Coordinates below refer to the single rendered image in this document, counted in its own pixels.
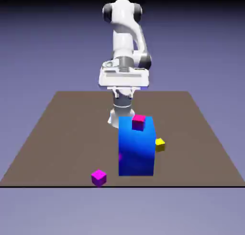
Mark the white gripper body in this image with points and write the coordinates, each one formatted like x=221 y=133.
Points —
x=124 y=80

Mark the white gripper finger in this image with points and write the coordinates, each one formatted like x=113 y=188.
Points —
x=133 y=92
x=116 y=92

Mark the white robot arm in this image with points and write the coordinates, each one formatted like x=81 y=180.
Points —
x=122 y=28

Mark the small pink cube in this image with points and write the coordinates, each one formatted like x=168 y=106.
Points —
x=138 y=122

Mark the small yellow cube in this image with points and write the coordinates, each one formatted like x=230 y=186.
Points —
x=160 y=144

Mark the small magenta cube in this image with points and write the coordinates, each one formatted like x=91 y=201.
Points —
x=99 y=177

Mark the large blue box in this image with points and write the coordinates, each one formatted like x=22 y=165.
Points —
x=136 y=152

